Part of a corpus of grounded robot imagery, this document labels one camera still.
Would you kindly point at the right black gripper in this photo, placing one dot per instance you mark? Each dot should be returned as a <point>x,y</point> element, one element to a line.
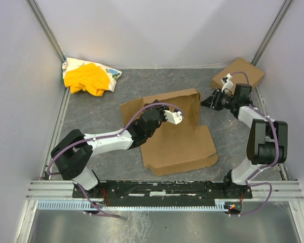
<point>215,100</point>

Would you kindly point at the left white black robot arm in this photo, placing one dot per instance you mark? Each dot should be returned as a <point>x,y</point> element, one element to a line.
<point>72,154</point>

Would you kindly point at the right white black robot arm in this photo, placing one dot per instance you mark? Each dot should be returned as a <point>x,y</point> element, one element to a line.
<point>267,143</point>

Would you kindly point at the closed brown cardboard box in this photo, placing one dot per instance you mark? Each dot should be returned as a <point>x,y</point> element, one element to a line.
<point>242,72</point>

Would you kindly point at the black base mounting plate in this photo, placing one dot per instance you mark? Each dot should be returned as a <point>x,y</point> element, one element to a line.
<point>167,193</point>

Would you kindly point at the yellow cloth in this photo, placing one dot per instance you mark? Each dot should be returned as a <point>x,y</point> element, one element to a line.
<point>88,78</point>

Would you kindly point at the white patterned cloth bag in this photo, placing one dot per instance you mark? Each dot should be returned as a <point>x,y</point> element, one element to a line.
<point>74,63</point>

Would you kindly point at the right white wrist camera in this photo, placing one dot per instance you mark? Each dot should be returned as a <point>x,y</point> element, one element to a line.
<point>227,84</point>

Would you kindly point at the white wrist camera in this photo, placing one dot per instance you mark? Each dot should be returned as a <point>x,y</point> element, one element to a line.
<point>173,117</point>
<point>227,84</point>

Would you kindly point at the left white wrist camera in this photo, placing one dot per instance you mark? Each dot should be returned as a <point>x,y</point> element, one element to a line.
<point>173,117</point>

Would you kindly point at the right aluminium corner post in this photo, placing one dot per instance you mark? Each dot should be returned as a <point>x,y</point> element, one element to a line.
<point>283,10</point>

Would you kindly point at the aluminium corner post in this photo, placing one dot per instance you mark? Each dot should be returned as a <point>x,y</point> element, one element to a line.
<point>36,11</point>
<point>283,10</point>

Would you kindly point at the aluminium frame rail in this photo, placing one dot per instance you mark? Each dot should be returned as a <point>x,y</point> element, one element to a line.
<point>62,190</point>

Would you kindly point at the left aluminium corner post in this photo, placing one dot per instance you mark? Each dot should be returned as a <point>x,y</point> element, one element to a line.
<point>36,11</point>

